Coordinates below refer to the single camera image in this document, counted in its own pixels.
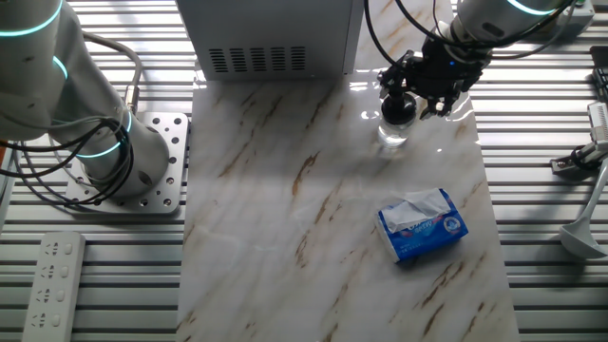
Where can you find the black jar lid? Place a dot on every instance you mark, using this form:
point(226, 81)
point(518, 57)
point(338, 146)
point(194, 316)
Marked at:
point(399, 111)

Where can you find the blue tissue pack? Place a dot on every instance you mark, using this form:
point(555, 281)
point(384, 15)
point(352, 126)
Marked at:
point(427, 237)

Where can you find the small metal angle bracket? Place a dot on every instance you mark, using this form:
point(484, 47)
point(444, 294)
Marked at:
point(563, 166)

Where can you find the clear glass jar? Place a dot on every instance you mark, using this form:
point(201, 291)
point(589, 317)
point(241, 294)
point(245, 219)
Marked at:
point(393, 135)

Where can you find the silver metal box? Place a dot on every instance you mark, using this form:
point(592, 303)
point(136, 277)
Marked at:
point(266, 28)

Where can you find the grey emergency stop box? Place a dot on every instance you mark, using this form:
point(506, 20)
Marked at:
point(582, 16)

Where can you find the white power strip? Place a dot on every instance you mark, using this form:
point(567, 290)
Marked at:
point(52, 285)

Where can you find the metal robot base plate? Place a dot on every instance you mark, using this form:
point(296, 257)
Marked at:
point(176, 142)

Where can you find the silver depth camera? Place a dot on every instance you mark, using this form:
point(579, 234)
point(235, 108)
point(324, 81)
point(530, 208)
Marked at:
point(599, 121)

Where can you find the white marble board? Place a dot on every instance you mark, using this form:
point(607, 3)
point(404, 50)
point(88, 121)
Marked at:
point(285, 214)

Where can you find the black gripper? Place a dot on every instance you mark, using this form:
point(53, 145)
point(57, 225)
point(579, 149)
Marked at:
point(444, 71)

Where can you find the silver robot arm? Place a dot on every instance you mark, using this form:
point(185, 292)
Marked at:
point(38, 71)

